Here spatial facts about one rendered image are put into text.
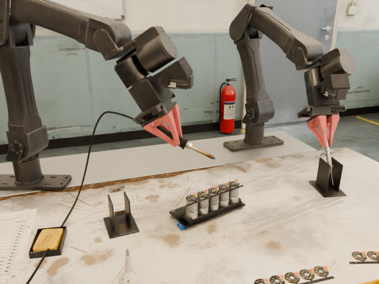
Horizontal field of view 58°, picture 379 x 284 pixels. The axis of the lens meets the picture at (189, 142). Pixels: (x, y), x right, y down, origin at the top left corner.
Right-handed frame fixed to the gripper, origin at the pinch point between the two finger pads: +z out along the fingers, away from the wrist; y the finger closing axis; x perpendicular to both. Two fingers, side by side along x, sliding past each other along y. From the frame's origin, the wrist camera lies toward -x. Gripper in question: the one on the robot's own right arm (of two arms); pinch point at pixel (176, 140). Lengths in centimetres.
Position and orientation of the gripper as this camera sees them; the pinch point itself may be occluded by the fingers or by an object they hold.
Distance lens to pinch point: 73.4
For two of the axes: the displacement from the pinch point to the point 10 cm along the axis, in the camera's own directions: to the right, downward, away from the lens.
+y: 2.6, -4.1, 8.7
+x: -8.1, 4.0, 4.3
